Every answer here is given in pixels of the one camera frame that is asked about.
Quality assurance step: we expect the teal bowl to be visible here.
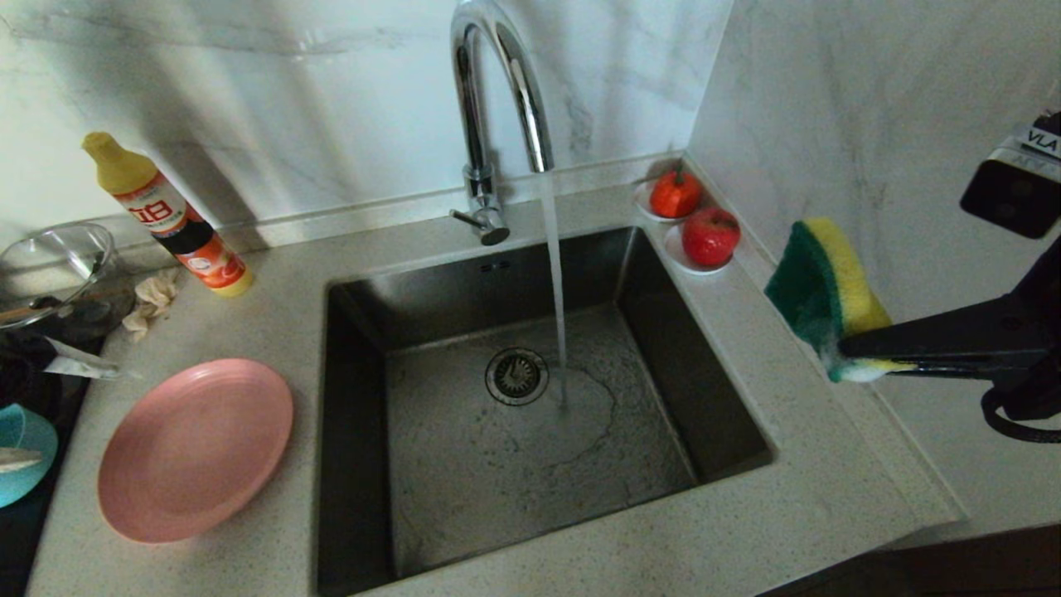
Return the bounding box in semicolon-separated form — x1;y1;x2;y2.
0;404;59;508

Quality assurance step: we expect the yellow green sponge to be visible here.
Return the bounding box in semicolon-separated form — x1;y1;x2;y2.
764;217;917;384

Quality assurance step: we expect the yellow capped dish soap bottle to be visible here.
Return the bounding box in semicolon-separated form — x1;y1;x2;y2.
83;133;255;298

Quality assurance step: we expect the chrome gooseneck faucet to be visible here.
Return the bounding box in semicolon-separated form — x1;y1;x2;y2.
450;0;555;246

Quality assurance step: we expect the stainless steel sink basin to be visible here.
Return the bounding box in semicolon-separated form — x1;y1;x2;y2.
313;226;776;597

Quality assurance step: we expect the brown wooden stick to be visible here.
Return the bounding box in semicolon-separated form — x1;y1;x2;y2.
0;290;125;326

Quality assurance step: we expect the black stove top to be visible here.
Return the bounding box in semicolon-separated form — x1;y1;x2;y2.
0;332;109;597

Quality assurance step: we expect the crumpled beige tissue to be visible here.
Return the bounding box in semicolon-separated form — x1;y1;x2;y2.
123;269;180;343

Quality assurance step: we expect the clear glass bowl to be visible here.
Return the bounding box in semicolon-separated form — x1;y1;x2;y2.
0;222;133;345

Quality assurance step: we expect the pink plate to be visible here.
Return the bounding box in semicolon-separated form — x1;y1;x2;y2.
98;358;293;545

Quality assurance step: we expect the red apple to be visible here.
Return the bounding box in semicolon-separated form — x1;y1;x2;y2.
681;206;741;268

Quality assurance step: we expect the clear running water stream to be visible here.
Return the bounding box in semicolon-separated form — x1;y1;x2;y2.
539;172;573;411

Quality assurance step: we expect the round metal drain strainer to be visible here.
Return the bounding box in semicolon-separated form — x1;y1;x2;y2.
485;346;550;406

